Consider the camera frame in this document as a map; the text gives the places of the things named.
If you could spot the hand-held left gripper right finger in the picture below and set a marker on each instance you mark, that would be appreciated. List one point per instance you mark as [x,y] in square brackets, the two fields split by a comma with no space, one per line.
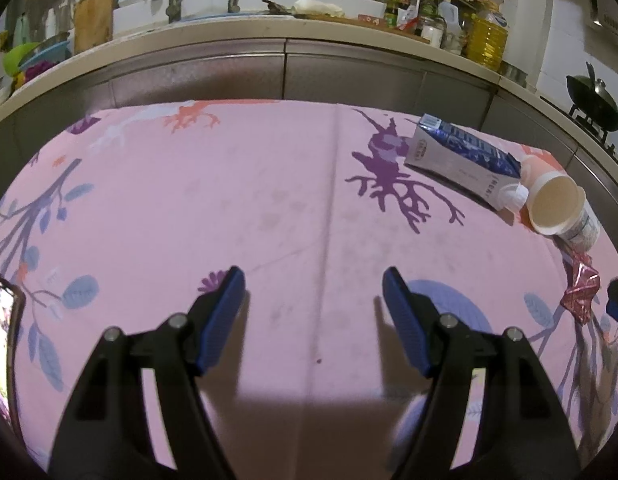
[404,320]

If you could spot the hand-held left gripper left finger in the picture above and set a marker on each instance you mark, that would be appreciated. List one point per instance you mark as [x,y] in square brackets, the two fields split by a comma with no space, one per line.
[221,320]

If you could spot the pink foil wrapper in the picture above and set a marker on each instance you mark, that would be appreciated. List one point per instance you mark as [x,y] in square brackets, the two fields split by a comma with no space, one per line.
[584,290]

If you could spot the white yogurt cup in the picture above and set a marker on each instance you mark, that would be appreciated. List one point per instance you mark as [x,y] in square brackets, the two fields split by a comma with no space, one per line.
[586,232]

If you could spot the pink paper cup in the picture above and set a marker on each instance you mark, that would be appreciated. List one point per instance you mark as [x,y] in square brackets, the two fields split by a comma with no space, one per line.
[554,205]

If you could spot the blue milk carton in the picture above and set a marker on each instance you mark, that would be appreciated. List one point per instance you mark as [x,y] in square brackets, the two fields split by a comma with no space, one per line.
[454,160]

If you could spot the pink floral tablecloth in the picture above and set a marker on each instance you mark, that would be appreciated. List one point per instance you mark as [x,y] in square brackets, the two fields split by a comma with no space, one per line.
[239,185]

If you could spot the black gas stove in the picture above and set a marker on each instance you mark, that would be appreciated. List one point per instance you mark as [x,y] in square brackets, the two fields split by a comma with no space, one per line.
[596,132]

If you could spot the wok with steel lid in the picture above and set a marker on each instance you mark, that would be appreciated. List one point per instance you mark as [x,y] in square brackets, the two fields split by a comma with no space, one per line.
[594,102]

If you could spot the black smartphone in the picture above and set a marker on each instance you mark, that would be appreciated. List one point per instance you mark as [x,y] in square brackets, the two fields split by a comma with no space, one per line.
[1,340]

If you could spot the kitchen counter with cabinets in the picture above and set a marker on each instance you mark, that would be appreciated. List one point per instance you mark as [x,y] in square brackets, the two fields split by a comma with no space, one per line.
[239,75]

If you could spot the small steel pot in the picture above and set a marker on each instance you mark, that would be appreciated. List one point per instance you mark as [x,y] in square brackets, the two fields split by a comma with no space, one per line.
[514,72]

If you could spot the large yellow oil bottle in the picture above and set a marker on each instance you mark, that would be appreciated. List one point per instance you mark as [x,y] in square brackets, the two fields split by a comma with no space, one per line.
[486,40]

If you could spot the white plastic jug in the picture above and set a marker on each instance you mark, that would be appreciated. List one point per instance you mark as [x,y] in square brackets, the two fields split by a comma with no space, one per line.
[449,20]

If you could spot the flat wooden cutting board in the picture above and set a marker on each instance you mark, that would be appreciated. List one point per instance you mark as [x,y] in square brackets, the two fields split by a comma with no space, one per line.
[349,20]

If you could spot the dark sauce bottle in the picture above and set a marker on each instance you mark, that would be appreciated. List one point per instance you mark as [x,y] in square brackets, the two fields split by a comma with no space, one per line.
[391,10]

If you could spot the blue plastic basin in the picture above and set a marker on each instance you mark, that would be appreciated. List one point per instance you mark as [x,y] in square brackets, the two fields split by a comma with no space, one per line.
[51,52]

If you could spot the upright wooden cutting board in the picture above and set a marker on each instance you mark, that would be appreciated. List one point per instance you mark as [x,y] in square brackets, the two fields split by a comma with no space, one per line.
[93,20]

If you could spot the green plastic bowl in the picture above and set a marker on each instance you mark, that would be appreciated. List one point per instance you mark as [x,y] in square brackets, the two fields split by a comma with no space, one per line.
[19,57]

